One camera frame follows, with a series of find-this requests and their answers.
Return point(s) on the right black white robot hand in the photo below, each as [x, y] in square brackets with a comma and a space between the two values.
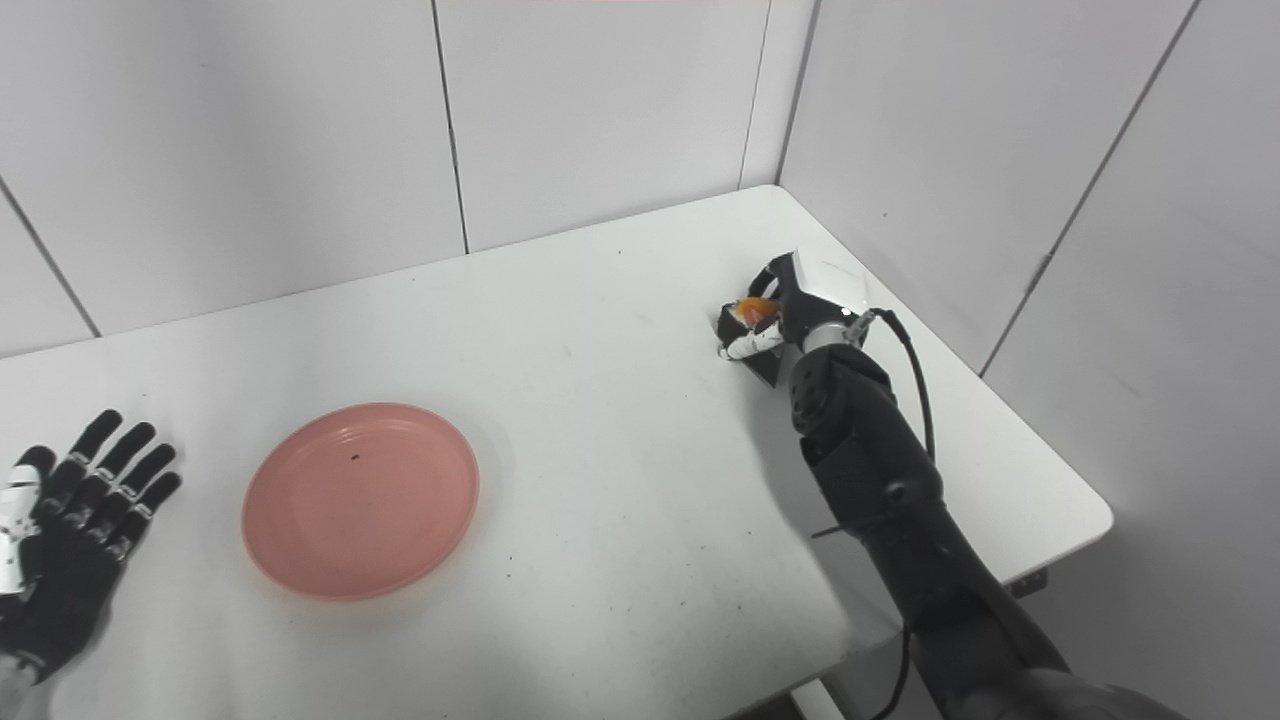
[815, 295]

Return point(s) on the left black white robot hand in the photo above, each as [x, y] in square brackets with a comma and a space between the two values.
[70, 560]

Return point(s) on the pink round plate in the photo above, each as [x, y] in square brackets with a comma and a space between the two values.
[360, 500]

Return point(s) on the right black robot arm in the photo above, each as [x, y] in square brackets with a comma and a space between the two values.
[900, 500]

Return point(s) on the metal wall panel hinge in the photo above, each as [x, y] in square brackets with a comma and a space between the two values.
[1041, 270]

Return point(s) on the dark table frame bracket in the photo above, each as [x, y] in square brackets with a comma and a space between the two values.
[1028, 583]

